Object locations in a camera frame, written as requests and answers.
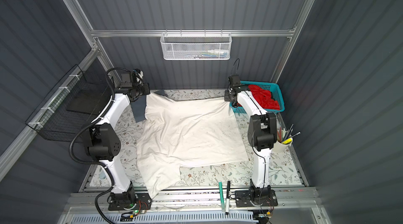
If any white t-shirt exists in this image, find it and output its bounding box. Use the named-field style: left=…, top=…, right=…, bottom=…
left=136, top=93, right=248, bottom=198

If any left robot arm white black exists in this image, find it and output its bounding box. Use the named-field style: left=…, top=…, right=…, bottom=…
left=82, top=67, right=150, bottom=213

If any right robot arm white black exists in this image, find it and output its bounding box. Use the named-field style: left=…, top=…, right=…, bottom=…
left=225, top=75, right=277, bottom=207

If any folded grey-blue t-shirt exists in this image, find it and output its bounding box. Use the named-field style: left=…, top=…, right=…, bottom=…
left=130, top=90, right=170, bottom=123

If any red t-shirt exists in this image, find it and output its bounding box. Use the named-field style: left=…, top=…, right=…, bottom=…
left=237, top=84, right=281, bottom=112

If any white bottle in mesh basket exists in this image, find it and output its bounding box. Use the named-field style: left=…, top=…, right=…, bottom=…
left=207, top=49, right=229, bottom=57

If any teal plastic basket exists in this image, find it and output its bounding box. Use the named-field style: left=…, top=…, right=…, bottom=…
left=240, top=81, right=285, bottom=113

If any white pen cup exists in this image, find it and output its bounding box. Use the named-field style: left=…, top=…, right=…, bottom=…
left=273, top=127, right=301, bottom=153

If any green marker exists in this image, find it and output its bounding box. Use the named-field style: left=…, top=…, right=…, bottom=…
left=218, top=182, right=225, bottom=212

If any black marker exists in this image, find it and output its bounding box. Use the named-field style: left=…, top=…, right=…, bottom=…
left=225, top=181, right=231, bottom=216

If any black corrugated cable conduit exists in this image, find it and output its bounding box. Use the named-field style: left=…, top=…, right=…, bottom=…
left=69, top=67, right=133, bottom=224

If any black wire wall basket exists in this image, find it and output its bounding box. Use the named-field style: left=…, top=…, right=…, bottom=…
left=25, top=61, right=111, bottom=142

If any white wire mesh basket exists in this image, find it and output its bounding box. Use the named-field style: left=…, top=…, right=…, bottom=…
left=160, top=34, right=233, bottom=61

